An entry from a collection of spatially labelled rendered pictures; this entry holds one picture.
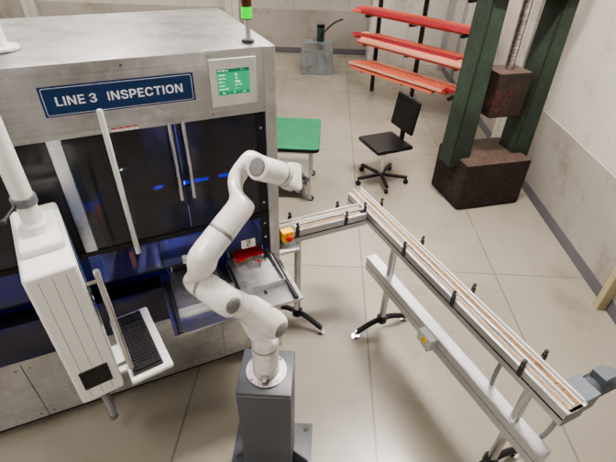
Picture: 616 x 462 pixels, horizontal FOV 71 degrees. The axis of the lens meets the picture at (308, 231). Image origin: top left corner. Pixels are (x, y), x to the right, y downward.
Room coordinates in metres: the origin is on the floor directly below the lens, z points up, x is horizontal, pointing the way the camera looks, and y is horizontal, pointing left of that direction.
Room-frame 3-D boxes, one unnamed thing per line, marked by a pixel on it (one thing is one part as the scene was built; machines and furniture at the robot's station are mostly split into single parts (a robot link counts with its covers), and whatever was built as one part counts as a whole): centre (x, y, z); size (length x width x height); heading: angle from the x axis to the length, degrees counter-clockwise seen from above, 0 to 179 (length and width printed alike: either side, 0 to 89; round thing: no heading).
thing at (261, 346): (1.24, 0.20, 1.16); 0.19 x 0.12 x 0.24; 51
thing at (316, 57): (9.25, -0.18, 0.46); 0.97 x 0.80 x 0.93; 178
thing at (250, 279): (1.89, 0.31, 0.90); 0.34 x 0.26 x 0.04; 25
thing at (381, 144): (4.55, -0.87, 0.50); 0.64 x 0.64 x 1.00
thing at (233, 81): (1.96, 0.36, 1.96); 0.21 x 0.01 x 0.21; 115
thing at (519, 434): (1.74, -0.81, 0.49); 1.60 x 0.08 x 0.12; 25
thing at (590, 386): (1.17, -1.31, 0.90); 0.28 x 0.12 x 0.14; 115
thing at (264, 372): (1.22, 0.18, 0.95); 0.19 x 0.19 x 0.18
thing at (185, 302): (1.75, 0.62, 0.90); 0.34 x 0.26 x 0.04; 25
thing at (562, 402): (1.88, -0.75, 0.92); 1.90 x 0.15 x 0.16; 25
